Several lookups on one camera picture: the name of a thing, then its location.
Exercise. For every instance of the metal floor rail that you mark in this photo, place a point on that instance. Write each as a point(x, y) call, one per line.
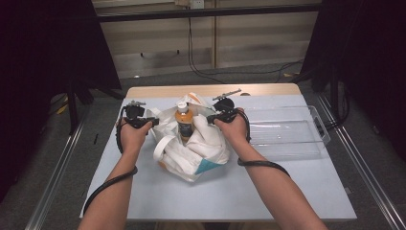
point(54, 179)
point(367, 172)

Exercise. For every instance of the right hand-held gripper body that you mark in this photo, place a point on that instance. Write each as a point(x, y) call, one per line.
point(225, 107)

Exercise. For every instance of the orange drink bottle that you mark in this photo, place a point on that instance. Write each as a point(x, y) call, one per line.
point(184, 123)

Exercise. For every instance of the person's right hand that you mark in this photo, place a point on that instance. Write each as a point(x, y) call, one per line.
point(234, 131)

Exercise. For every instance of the clear plastic tray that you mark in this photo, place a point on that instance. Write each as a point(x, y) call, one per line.
point(287, 134)

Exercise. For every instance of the black horizontal bar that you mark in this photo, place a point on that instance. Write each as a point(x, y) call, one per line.
point(207, 12)

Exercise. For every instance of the person's left hand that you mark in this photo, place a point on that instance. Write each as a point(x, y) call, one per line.
point(132, 137)

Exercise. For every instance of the black curtain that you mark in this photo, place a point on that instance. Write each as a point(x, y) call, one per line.
point(364, 48)
point(48, 64)

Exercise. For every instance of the black metal stand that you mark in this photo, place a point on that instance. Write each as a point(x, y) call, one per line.
point(338, 96)
point(72, 108)

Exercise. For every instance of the white wall socket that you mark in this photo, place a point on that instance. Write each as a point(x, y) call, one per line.
point(197, 4)

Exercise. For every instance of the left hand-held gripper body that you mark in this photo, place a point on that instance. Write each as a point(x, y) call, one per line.
point(134, 111)

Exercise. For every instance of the white tote bag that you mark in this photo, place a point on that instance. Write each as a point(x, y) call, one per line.
point(198, 150)

